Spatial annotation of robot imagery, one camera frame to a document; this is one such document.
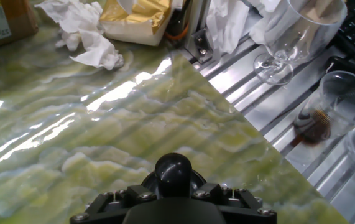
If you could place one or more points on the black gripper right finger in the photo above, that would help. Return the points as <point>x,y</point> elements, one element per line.
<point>245,207</point>

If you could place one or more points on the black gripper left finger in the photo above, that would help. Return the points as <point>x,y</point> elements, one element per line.
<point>102,207</point>

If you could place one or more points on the green marble pattern mat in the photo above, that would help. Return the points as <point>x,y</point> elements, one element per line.
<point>102,124</point>

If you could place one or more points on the glass with brown residue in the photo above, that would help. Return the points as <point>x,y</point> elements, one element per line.
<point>312,126</point>

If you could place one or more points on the clear wine glass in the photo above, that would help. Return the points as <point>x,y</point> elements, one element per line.
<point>273,68</point>

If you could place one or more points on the crumpled white tissue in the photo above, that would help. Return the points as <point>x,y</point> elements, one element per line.
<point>93,46</point>
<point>227,21</point>

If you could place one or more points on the gold and white packet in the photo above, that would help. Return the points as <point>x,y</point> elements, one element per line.
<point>133,21</point>

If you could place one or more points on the cardboard box with label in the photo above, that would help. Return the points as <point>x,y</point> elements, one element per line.
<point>6,25</point>

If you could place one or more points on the aluminium frame post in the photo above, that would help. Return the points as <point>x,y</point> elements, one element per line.
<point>200,43</point>

